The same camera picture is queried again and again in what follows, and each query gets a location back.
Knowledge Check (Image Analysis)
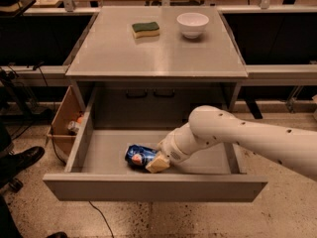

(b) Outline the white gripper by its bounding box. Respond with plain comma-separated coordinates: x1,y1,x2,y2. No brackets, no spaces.
146,123,198,174

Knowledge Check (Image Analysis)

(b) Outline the blue pepsi can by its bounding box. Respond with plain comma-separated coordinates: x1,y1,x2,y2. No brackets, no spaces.
125,145,158,169

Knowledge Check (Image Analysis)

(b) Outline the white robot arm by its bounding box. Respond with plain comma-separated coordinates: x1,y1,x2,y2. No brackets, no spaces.
146,105,317,180

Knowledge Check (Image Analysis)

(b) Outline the grey open top drawer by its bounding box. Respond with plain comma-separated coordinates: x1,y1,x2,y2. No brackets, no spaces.
44,88,267,202

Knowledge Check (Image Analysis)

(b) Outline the bottle in cardboard box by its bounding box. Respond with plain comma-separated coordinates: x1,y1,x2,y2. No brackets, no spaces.
67,116,82,134

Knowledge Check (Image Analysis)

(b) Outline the grey cabinet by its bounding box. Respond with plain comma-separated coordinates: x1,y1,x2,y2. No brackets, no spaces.
67,6,247,129

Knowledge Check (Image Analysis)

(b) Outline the cardboard box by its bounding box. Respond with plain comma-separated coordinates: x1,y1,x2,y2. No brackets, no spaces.
47,86,82,162

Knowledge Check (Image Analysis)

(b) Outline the green yellow sponge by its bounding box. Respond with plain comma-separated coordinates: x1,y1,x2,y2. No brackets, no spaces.
132,22,159,39

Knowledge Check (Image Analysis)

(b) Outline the white bowl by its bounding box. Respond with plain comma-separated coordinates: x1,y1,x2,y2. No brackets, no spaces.
176,13,209,39

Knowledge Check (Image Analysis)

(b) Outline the black shoe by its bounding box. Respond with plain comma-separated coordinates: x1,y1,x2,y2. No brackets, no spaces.
10,146,45,173

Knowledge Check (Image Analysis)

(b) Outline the right black drawer handle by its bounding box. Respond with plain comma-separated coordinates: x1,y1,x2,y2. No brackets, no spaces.
153,89,175,98

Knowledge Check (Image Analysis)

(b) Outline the black drawer handle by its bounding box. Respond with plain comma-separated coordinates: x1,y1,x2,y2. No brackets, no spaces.
153,89,175,98
126,89,148,99

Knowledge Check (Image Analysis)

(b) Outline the left black drawer handle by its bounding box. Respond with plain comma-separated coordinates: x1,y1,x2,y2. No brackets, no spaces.
126,89,148,99

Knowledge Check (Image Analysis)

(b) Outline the black floor cable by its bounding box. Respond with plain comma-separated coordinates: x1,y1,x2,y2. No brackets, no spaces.
88,200,115,238

